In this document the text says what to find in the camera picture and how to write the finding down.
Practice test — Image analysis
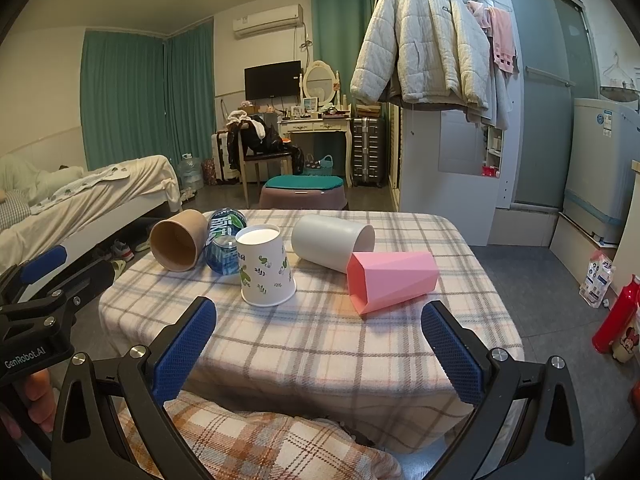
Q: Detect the red bottle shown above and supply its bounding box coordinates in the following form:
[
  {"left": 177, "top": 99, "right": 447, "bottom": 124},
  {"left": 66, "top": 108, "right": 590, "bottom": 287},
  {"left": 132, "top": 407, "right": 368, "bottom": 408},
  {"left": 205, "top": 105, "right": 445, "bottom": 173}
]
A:
[{"left": 591, "top": 275, "right": 640, "bottom": 356}]

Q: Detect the white wardrobe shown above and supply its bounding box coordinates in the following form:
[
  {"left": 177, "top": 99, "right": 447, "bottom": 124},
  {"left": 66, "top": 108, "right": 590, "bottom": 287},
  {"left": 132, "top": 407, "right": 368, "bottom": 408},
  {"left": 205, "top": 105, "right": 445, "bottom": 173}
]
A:
[{"left": 387, "top": 0, "right": 526, "bottom": 247}]

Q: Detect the mauve ottoman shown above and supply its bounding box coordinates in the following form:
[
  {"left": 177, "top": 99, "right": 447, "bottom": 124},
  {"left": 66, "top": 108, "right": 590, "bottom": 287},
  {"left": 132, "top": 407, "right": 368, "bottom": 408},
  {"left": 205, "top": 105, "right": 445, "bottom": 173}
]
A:
[{"left": 259, "top": 175, "right": 348, "bottom": 211}]

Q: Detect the white quilted jacket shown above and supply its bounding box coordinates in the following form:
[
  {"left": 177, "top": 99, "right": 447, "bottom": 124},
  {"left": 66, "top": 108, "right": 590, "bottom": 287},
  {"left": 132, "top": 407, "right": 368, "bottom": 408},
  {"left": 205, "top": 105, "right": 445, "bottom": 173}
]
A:
[{"left": 350, "top": 0, "right": 493, "bottom": 110}]

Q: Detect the white dressing table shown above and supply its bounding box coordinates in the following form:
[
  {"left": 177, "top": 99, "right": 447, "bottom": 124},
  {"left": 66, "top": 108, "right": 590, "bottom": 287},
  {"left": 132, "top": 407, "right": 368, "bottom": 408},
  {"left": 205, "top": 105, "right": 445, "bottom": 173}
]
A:
[{"left": 276, "top": 112, "right": 353, "bottom": 188}]

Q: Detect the person's left hand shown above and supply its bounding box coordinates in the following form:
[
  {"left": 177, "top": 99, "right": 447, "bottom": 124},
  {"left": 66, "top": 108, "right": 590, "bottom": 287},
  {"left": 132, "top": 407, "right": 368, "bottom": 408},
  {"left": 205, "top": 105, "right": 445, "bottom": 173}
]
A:
[{"left": 0, "top": 367, "right": 58, "bottom": 441}]

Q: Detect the grey hanging garment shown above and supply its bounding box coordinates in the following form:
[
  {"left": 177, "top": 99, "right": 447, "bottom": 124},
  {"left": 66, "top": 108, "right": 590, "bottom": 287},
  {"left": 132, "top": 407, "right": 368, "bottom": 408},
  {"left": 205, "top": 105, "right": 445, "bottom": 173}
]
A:
[{"left": 465, "top": 60, "right": 516, "bottom": 131}]

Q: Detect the white washing machine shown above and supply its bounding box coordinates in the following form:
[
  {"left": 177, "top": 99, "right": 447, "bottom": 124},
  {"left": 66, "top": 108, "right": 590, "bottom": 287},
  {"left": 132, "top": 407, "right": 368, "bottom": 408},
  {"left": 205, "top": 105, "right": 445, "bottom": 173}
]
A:
[{"left": 562, "top": 97, "right": 640, "bottom": 246}]

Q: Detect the teal curtain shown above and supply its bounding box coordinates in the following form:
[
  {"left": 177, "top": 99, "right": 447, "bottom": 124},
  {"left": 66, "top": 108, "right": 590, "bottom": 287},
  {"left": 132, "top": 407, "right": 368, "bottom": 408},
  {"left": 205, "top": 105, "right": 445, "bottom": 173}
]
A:
[{"left": 310, "top": 0, "right": 384, "bottom": 107}]

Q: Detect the plaid tablecloth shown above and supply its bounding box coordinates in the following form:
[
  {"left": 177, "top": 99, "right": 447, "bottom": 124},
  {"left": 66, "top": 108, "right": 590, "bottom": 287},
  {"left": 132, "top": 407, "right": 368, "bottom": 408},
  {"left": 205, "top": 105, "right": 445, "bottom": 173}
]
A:
[{"left": 98, "top": 208, "right": 526, "bottom": 453}]

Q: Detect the cartoon print cup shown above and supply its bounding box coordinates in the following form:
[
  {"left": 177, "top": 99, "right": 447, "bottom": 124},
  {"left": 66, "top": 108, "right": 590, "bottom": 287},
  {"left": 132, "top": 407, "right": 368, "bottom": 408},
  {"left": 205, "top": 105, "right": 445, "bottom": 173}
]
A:
[{"left": 611, "top": 327, "right": 640, "bottom": 364}]

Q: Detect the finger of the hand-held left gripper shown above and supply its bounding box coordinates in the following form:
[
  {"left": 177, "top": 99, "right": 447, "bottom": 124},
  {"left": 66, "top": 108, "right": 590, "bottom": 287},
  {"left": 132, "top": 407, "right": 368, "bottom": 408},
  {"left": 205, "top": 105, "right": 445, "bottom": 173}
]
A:
[
  {"left": 0, "top": 245, "right": 69, "bottom": 306},
  {"left": 30, "top": 260, "right": 117, "bottom": 313}
]

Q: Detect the black television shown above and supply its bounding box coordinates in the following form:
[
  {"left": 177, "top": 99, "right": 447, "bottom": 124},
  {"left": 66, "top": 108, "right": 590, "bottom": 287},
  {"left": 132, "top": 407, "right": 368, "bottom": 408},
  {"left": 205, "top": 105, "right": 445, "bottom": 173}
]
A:
[{"left": 244, "top": 60, "right": 303, "bottom": 101}]

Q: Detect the plaid blanket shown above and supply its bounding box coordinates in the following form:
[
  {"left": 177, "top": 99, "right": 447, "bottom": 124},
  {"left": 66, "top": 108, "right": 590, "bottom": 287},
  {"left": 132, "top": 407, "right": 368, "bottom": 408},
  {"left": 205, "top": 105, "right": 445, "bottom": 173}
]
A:
[{"left": 117, "top": 390, "right": 406, "bottom": 480}]

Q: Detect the clear water jug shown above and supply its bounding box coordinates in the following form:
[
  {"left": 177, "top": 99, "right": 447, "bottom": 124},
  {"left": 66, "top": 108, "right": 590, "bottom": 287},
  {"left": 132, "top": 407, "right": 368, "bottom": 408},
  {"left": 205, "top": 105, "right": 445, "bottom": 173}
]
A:
[{"left": 177, "top": 152, "right": 204, "bottom": 191}]

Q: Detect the frosted glass door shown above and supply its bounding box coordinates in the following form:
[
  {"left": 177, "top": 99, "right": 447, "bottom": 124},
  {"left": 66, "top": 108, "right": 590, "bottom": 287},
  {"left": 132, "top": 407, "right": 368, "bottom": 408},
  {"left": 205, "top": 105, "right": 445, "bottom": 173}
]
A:
[{"left": 500, "top": 0, "right": 601, "bottom": 211}]

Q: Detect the wooden chair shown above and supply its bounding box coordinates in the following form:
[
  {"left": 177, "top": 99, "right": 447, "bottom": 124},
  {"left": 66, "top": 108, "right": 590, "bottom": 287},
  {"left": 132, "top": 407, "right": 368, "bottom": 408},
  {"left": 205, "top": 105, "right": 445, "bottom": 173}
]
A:
[{"left": 235, "top": 122, "right": 296, "bottom": 201}]

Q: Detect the blue drink can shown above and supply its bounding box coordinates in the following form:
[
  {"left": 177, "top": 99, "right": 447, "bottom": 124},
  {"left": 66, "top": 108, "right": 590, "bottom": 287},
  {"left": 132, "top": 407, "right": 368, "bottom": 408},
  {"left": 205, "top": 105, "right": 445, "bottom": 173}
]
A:
[{"left": 204, "top": 208, "right": 248, "bottom": 276}]

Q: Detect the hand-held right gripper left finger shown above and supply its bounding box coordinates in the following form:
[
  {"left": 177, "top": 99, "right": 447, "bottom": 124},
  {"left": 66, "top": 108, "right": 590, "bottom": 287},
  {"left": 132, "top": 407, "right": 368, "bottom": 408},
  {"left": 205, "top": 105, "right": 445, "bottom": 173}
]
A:
[{"left": 50, "top": 296, "right": 222, "bottom": 480}]

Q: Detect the dark clothes pile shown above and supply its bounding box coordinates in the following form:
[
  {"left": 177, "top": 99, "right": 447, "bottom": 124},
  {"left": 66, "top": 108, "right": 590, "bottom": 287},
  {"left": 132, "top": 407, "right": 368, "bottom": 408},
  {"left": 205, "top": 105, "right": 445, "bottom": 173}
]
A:
[{"left": 227, "top": 114, "right": 306, "bottom": 172}]

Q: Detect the brown paper cup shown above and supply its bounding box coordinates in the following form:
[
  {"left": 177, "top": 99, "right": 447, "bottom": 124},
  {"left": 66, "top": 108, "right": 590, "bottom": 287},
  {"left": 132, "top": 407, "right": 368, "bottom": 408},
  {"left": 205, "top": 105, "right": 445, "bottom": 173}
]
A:
[{"left": 149, "top": 209, "right": 210, "bottom": 273}]

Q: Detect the pink towel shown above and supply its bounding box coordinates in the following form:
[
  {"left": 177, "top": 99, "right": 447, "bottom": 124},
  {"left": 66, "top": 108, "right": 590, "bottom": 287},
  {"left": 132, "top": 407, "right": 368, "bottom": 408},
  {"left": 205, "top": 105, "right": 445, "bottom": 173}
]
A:
[{"left": 467, "top": 0, "right": 518, "bottom": 76}]

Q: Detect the bed with white sheets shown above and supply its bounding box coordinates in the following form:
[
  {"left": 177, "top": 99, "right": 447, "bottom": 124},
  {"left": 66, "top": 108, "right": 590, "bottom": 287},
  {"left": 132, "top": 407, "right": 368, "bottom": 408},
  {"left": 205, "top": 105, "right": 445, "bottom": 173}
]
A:
[{"left": 0, "top": 154, "right": 183, "bottom": 281}]

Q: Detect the white plastic cup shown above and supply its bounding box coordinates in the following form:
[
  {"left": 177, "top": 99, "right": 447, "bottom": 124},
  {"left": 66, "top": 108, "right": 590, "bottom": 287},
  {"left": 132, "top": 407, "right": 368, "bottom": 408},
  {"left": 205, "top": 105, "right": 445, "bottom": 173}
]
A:
[{"left": 291, "top": 214, "right": 376, "bottom": 275}]

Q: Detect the teal cushion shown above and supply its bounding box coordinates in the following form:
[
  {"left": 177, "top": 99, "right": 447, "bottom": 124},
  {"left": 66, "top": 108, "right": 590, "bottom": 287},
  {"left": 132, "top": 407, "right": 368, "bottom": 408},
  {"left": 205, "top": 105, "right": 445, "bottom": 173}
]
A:
[{"left": 265, "top": 175, "right": 345, "bottom": 193}]

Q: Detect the teal basket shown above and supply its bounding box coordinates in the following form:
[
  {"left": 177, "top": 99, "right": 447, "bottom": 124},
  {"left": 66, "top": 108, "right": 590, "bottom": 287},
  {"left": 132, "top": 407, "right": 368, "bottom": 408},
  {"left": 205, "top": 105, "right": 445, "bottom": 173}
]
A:
[{"left": 304, "top": 154, "right": 334, "bottom": 177}]

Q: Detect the white plastic packet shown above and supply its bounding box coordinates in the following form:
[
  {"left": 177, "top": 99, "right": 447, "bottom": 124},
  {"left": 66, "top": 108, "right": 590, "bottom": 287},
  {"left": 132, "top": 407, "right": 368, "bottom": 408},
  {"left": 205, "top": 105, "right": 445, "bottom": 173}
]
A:
[{"left": 579, "top": 250, "right": 616, "bottom": 308}]

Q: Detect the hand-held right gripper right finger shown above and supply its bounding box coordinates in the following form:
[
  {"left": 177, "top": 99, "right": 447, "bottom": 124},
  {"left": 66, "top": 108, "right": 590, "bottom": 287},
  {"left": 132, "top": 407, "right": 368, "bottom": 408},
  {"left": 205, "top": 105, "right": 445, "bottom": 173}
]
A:
[{"left": 421, "top": 300, "right": 587, "bottom": 480}]

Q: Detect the white leaf print paper cup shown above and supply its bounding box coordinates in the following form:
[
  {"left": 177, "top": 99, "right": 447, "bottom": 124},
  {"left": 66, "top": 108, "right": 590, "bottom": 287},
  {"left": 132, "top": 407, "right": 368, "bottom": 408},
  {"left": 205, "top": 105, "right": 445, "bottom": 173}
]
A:
[{"left": 235, "top": 224, "right": 297, "bottom": 308}]

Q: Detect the silver suitcase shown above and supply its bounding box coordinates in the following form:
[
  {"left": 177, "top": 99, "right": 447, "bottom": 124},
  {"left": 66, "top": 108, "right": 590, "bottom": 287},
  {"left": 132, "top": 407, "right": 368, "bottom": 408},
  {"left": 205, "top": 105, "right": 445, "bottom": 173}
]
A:
[{"left": 351, "top": 116, "right": 387, "bottom": 188}]

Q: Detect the grey sneaker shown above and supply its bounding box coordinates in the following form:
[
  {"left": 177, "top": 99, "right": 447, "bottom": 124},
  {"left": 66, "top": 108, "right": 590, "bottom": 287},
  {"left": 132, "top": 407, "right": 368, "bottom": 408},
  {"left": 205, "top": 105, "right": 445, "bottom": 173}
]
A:
[{"left": 107, "top": 240, "right": 136, "bottom": 263}]

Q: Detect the oval white mirror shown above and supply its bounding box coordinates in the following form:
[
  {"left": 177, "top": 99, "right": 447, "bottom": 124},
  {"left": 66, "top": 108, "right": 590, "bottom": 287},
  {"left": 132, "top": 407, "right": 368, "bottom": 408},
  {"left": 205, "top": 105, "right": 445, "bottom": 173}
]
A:
[{"left": 301, "top": 60, "right": 340, "bottom": 109}]

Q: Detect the white suitcase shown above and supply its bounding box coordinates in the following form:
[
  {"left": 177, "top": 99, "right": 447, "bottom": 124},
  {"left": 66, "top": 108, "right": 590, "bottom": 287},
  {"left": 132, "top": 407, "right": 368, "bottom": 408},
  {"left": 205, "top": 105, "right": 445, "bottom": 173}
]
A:
[{"left": 210, "top": 131, "right": 241, "bottom": 185}]

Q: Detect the green curtain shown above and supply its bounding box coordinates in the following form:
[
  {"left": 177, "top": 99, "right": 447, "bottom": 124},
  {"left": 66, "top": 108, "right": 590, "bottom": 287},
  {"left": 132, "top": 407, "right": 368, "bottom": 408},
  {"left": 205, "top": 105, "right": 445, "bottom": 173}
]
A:
[
  {"left": 164, "top": 22, "right": 216, "bottom": 163},
  {"left": 80, "top": 30, "right": 169, "bottom": 171}
]

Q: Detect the pink faceted cup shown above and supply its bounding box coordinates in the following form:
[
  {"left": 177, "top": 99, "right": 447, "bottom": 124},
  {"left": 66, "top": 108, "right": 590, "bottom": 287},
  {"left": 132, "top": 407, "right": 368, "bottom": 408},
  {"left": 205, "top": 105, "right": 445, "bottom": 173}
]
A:
[{"left": 346, "top": 251, "right": 441, "bottom": 316}]

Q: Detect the white air conditioner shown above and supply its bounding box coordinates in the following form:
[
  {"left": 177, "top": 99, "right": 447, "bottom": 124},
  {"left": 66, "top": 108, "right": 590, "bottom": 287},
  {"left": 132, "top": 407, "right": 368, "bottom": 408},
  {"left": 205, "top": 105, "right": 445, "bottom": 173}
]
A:
[{"left": 232, "top": 3, "right": 305, "bottom": 39}]

